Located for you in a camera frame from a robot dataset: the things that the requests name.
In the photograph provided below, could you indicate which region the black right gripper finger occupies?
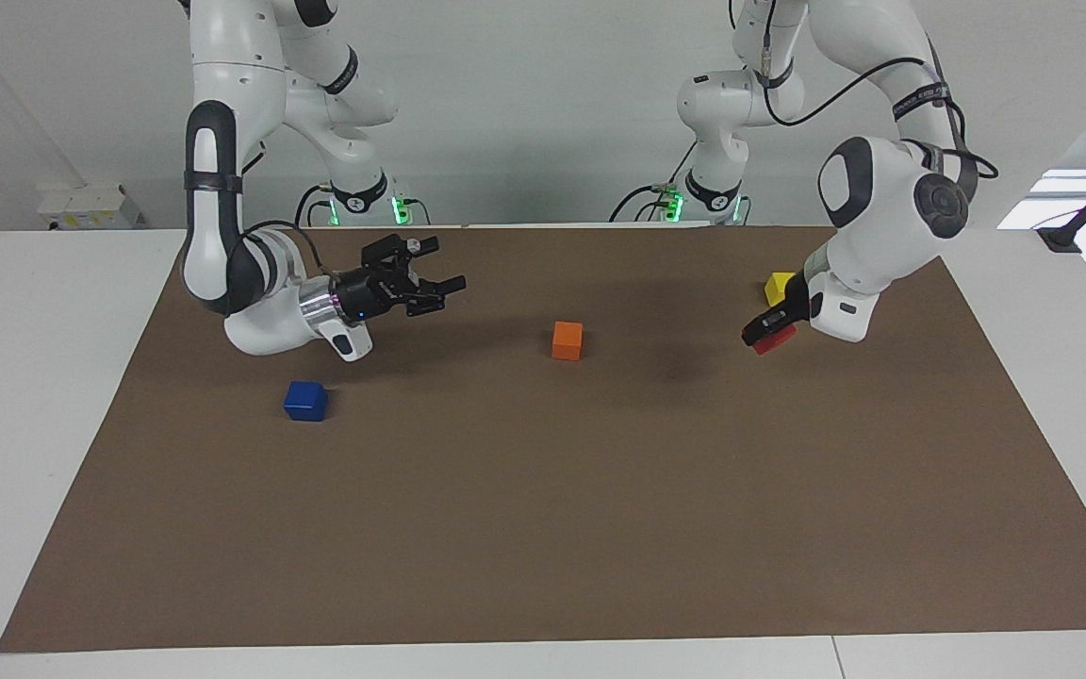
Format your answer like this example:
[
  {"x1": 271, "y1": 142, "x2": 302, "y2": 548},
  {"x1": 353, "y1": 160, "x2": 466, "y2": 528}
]
[
  {"x1": 404, "y1": 275, "x2": 467, "y2": 317},
  {"x1": 361, "y1": 236, "x2": 440, "y2": 274}
]

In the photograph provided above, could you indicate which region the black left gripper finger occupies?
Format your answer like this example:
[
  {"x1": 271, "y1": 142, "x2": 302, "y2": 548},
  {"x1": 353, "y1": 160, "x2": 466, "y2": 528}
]
[{"x1": 741, "y1": 306, "x2": 797, "y2": 346}]

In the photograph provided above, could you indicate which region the red wooden block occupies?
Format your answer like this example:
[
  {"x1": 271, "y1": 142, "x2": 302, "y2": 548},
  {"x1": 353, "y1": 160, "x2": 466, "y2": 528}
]
[{"x1": 753, "y1": 323, "x2": 798, "y2": 356}]

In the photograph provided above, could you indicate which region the blue wooden block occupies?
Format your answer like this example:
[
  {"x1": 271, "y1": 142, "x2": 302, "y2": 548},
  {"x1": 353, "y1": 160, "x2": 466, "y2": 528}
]
[{"x1": 283, "y1": 380, "x2": 329, "y2": 422}]

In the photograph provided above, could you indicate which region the brown paper table mat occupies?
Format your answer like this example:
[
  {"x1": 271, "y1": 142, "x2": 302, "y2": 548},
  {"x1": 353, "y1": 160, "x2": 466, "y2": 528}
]
[{"x1": 0, "y1": 224, "x2": 1086, "y2": 654}]

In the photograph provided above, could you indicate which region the white power strip box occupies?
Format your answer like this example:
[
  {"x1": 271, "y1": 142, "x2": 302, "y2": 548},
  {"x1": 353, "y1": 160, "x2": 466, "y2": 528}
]
[{"x1": 37, "y1": 184, "x2": 143, "y2": 230}]

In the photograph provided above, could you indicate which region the black base cable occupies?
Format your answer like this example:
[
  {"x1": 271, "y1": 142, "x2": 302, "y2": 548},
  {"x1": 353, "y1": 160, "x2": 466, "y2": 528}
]
[
  {"x1": 609, "y1": 141, "x2": 699, "y2": 224},
  {"x1": 296, "y1": 184, "x2": 337, "y2": 227}
]

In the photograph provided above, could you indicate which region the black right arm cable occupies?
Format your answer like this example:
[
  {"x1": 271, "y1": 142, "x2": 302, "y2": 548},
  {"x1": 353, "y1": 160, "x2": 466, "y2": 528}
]
[{"x1": 241, "y1": 221, "x2": 322, "y2": 274}]

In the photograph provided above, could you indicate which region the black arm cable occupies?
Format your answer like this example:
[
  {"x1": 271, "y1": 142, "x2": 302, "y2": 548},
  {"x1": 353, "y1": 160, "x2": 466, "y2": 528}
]
[
  {"x1": 760, "y1": 0, "x2": 998, "y2": 180},
  {"x1": 241, "y1": 221, "x2": 322, "y2": 274}
]

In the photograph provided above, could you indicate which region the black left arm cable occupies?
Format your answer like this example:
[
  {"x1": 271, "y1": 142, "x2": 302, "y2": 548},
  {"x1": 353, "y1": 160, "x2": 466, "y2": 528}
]
[{"x1": 760, "y1": 0, "x2": 998, "y2": 180}]

